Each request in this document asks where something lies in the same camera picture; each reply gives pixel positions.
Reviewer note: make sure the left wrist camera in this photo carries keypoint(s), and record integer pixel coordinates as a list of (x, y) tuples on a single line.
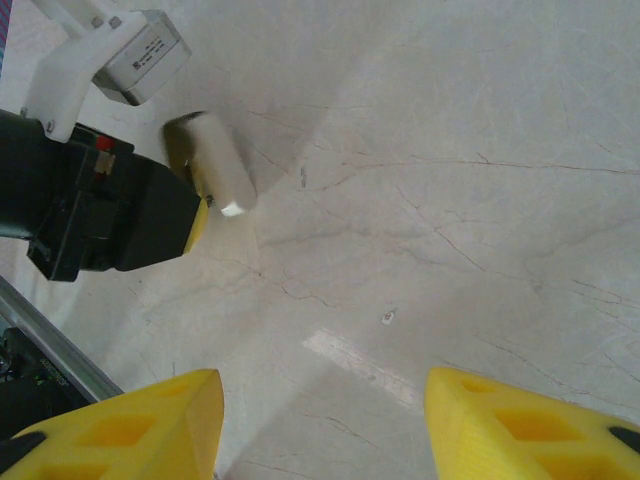
[(140, 60)]

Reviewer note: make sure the small white scrap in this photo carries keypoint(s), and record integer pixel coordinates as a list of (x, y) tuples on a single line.
[(389, 316)]

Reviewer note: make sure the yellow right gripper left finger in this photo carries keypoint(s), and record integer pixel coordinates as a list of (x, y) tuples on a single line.
[(150, 430)]

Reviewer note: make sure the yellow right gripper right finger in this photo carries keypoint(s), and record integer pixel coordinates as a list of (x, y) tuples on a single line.
[(500, 440)]

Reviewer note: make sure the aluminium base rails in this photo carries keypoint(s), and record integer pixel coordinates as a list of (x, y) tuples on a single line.
[(50, 335)]

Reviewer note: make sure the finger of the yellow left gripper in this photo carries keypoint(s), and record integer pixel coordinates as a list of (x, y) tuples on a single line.
[(199, 225)]

